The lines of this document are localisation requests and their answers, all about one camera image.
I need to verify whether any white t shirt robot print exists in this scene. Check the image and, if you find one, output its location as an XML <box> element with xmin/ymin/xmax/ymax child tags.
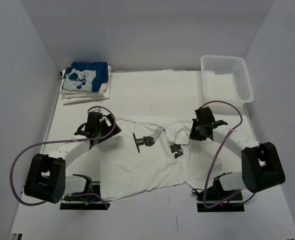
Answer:
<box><xmin>93</xmin><ymin>118</ymin><xmax>219</xmax><ymax>201</ymax></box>

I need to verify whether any blue white t shirt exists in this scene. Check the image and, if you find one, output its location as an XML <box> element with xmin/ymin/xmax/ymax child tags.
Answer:
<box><xmin>61</xmin><ymin>61</ymin><xmax>109</xmax><ymax>93</ymax></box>

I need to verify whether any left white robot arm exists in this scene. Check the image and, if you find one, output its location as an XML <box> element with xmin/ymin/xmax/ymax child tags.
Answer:
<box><xmin>23</xmin><ymin>112</ymin><xmax>121</xmax><ymax>204</ymax></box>

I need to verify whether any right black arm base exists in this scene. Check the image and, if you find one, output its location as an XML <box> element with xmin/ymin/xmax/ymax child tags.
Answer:
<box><xmin>191</xmin><ymin>186</ymin><xmax>245</xmax><ymax>213</ymax></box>

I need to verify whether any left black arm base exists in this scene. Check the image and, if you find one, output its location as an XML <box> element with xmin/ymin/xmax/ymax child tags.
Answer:
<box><xmin>59</xmin><ymin>195</ymin><xmax>111</xmax><ymax>211</ymax></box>

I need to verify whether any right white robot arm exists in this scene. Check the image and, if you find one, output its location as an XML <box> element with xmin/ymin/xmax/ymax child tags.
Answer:
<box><xmin>189</xmin><ymin>106</ymin><xmax>286</xmax><ymax>200</ymax></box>

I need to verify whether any folded white t shirt stack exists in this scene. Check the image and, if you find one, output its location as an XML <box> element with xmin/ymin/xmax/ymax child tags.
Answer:
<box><xmin>60</xmin><ymin>66</ymin><xmax>111</xmax><ymax>105</ymax></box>

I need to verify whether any white plastic basket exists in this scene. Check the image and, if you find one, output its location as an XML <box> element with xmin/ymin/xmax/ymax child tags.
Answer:
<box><xmin>200</xmin><ymin>55</ymin><xmax>254</xmax><ymax>105</ymax></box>

